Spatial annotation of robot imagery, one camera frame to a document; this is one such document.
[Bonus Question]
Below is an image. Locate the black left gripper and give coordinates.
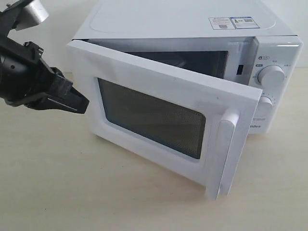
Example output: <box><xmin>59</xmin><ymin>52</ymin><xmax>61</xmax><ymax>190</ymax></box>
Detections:
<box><xmin>0</xmin><ymin>41</ymin><xmax>90</xmax><ymax>114</ymax></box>

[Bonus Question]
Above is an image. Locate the white microwave door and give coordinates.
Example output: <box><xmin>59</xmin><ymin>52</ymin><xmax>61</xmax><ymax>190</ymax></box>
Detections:
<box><xmin>67</xmin><ymin>40</ymin><xmax>262</xmax><ymax>200</ymax></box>

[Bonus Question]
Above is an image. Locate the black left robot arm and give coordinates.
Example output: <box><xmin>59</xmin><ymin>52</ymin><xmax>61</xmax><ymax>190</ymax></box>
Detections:
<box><xmin>0</xmin><ymin>0</ymin><xmax>89</xmax><ymax>114</ymax></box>

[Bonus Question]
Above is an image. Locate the white Midea microwave body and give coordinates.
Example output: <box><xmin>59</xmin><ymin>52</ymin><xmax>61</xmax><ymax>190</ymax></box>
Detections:
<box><xmin>67</xmin><ymin>0</ymin><xmax>303</xmax><ymax>134</ymax></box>

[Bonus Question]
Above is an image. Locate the white label sticker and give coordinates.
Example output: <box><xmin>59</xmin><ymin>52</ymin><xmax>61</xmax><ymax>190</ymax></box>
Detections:
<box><xmin>209</xmin><ymin>17</ymin><xmax>236</xmax><ymax>30</ymax></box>

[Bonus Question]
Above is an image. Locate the blue label sticker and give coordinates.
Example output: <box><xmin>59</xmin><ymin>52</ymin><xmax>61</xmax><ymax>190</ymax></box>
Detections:
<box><xmin>230</xmin><ymin>16</ymin><xmax>260</xmax><ymax>29</ymax></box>

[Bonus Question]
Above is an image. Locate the white lower timer knob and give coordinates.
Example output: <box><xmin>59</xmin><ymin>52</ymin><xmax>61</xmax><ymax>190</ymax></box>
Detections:
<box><xmin>258</xmin><ymin>96</ymin><xmax>273</xmax><ymax>115</ymax></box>

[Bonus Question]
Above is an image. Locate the white upper power knob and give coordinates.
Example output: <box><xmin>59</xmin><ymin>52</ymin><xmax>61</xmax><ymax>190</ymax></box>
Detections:
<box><xmin>257</xmin><ymin>65</ymin><xmax>286</xmax><ymax>88</ymax></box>

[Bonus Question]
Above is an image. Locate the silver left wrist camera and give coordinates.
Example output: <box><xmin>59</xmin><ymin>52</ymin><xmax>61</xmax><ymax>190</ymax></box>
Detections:
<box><xmin>15</xmin><ymin>0</ymin><xmax>49</xmax><ymax>31</ymax></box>

